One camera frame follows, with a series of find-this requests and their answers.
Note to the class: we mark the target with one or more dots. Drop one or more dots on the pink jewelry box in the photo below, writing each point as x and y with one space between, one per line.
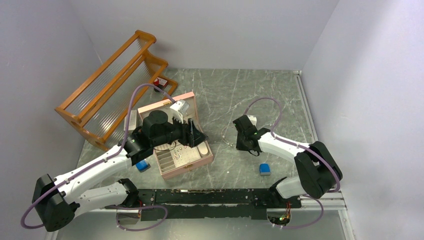
182 152

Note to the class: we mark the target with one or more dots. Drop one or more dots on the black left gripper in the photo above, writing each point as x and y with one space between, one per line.
190 135

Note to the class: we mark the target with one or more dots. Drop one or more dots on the red white small box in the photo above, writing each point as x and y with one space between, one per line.
163 82

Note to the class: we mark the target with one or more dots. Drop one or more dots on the red black stamp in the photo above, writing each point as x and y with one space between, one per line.
157 85

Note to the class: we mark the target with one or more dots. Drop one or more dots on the white oval pad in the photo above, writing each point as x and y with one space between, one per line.
203 150

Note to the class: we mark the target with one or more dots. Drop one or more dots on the blue scraper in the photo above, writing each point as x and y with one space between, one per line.
142 166
264 169

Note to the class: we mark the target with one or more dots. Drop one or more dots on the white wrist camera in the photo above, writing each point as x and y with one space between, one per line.
252 120
179 109

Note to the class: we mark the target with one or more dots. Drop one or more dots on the orange wooden rack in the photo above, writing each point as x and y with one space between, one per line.
96 110

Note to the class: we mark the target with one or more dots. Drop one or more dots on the blue right scraper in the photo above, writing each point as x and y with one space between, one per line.
264 169

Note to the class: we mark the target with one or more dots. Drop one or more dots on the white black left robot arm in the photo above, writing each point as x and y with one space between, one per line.
58 200

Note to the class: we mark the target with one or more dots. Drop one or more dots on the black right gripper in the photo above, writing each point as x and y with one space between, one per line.
239 146

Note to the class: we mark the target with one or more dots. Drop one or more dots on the blue left scraper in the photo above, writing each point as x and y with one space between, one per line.
142 166

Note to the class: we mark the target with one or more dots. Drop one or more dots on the silver pearl bangle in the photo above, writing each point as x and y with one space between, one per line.
229 135

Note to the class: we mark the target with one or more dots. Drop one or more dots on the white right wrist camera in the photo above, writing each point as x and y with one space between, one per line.
252 120

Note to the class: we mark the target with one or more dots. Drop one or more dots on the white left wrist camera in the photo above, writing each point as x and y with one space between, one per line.
179 109

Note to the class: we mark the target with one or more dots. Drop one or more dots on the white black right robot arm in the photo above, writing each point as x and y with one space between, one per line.
317 171

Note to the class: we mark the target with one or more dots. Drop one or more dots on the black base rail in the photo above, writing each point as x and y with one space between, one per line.
253 203

